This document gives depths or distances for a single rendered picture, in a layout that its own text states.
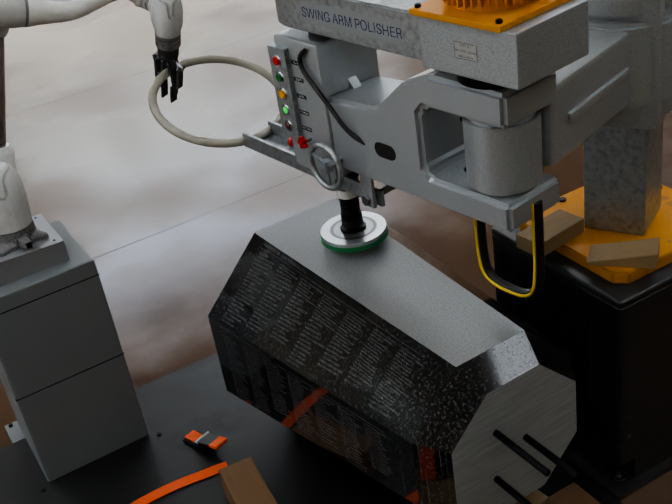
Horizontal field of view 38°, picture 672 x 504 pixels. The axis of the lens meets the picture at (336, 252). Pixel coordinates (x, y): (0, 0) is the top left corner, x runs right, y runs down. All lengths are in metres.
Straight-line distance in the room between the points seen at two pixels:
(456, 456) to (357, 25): 1.14
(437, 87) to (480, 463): 1.00
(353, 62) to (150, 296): 2.17
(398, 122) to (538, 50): 0.51
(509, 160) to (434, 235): 2.36
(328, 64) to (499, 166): 0.63
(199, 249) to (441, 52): 2.84
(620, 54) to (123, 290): 2.82
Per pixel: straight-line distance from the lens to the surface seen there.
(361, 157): 2.76
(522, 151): 2.40
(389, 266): 3.01
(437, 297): 2.84
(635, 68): 2.84
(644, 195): 3.07
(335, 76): 2.79
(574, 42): 2.32
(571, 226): 3.10
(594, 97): 2.65
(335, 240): 3.08
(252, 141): 3.29
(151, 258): 4.99
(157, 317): 4.52
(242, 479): 3.36
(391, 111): 2.58
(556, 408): 2.80
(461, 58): 2.29
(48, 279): 3.40
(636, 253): 2.98
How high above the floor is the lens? 2.40
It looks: 31 degrees down
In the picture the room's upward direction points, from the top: 9 degrees counter-clockwise
